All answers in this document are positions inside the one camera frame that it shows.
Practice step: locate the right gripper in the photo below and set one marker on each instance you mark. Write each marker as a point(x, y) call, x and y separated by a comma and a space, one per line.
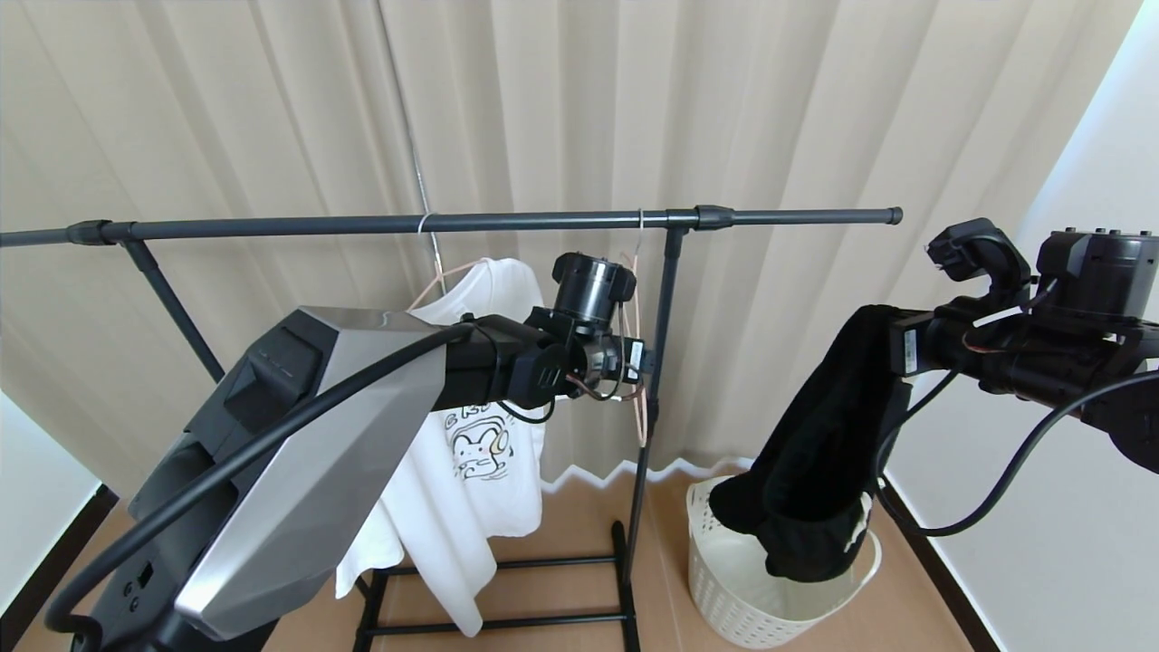
point(978, 353)

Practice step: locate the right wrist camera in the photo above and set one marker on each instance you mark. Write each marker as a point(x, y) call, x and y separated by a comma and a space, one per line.
point(969, 249)

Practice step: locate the white laundry basket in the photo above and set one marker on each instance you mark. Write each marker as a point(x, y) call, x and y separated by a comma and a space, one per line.
point(751, 598)

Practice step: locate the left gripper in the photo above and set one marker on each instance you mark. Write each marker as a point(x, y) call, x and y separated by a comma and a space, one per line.
point(602, 358)

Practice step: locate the black clothes rack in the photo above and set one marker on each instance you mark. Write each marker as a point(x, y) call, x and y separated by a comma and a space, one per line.
point(543, 219)

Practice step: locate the white printed t-shirt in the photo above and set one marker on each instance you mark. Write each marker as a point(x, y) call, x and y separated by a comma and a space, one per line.
point(471, 507)

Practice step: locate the beige curtain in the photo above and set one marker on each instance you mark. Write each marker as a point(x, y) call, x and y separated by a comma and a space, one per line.
point(724, 109)

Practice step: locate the pink clothes hanger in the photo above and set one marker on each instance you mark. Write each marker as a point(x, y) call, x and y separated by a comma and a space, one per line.
point(441, 272)
point(641, 417)

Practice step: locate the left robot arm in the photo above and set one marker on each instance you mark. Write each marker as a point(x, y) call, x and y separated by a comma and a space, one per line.
point(344, 453)

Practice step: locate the black garment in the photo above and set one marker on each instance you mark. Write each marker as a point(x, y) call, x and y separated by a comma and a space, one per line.
point(815, 453)

